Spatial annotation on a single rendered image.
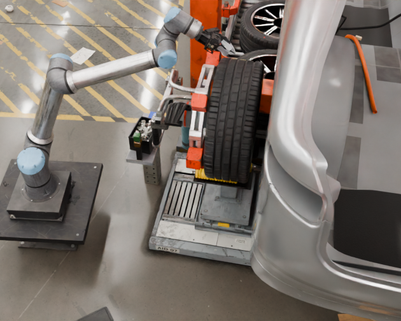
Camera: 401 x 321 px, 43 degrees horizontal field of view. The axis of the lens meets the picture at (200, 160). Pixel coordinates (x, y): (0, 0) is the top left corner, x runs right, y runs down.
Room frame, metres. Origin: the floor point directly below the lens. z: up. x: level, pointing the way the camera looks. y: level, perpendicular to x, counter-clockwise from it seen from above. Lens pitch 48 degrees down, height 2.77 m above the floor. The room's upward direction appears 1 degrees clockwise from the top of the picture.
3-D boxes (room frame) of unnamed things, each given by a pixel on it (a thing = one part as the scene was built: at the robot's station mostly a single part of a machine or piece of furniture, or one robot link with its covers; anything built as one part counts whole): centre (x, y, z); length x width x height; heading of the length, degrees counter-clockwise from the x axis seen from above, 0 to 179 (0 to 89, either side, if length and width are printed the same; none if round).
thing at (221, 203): (2.05, -0.19, 0.32); 0.40 x 0.30 x 0.28; 170
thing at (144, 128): (2.27, 0.35, 0.51); 0.20 x 0.14 x 0.13; 162
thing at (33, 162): (1.94, 0.95, 0.58); 0.17 x 0.15 x 0.18; 5
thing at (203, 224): (2.07, -0.19, 0.13); 0.50 x 0.36 x 0.10; 170
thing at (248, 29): (3.59, -0.64, 0.39); 0.66 x 0.66 x 0.24
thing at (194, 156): (1.77, 0.03, 0.85); 0.09 x 0.08 x 0.07; 170
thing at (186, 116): (2.09, 0.05, 0.85); 0.21 x 0.14 x 0.14; 80
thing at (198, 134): (2.08, -0.02, 0.85); 0.54 x 0.07 x 0.54; 170
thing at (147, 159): (2.32, 0.34, 0.44); 0.43 x 0.17 x 0.03; 170
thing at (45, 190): (1.93, 0.95, 0.45); 0.19 x 0.19 x 0.10
